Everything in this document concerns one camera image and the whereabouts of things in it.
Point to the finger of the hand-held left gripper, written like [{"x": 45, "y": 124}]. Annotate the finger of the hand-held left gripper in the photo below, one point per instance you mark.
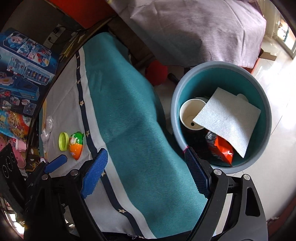
[{"x": 56, "y": 163}]

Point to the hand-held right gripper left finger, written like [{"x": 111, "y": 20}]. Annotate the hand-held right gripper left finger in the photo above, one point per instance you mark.
[{"x": 94, "y": 173}]

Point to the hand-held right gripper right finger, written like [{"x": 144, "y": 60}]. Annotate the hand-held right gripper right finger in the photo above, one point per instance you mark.
[{"x": 198, "y": 175}]

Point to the red orange crinkled plastic bag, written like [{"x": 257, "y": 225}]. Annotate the red orange crinkled plastic bag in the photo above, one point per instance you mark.
[{"x": 219, "y": 146}]

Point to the teal plastic bin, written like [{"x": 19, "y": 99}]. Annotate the teal plastic bin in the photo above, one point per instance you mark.
[{"x": 254, "y": 92}]

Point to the pink plastic toy set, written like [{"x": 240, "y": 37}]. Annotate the pink plastic toy set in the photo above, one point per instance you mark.
[{"x": 16, "y": 148}]

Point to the yellow-green plastic cap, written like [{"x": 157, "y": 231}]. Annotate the yellow-green plastic cap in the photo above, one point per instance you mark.
[{"x": 63, "y": 141}]

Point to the clear plastic film scrap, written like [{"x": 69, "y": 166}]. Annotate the clear plastic film scrap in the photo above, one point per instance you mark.
[{"x": 47, "y": 129}]

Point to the colourful cartoon toy packet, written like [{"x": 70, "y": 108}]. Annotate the colourful cartoon toy packet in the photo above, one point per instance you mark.
[{"x": 13, "y": 122}]

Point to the white paper cup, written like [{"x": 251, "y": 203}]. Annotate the white paper cup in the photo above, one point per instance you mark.
[{"x": 189, "y": 113}]

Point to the white paper towel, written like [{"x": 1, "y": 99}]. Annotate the white paper towel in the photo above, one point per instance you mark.
[{"x": 229, "y": 120}]

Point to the teal white striped tablecloth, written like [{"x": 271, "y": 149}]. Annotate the teal white striped tablecloth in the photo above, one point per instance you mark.
[{"x": 129, "y": 104}]

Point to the blue toy box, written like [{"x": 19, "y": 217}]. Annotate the blue toy box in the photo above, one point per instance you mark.
[{"x": 25, "y": 64}]

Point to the red fuzzy ball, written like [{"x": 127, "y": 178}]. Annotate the red fuzzy ball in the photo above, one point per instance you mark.
[{"x": 157, "y": 73}]

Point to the white power strip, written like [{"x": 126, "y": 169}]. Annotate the white power strip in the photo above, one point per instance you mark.
[{"x": 55, "y": 34}]

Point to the brown cardboard piece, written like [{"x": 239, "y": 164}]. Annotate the brown cardboard piece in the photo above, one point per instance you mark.
[{"x": 267, "y": 55}]

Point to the purple grey bed cover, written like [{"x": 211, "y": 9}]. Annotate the purple grey bed cover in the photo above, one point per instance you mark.
[{"x": 196, "y": 30}]

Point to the red box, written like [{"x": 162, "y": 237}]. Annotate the red box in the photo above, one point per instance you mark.
[{"x": 78, "y": 11}]

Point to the black metal frame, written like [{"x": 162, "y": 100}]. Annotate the black metal frame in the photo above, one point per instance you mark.
[{"x": 174, "y": 78}]

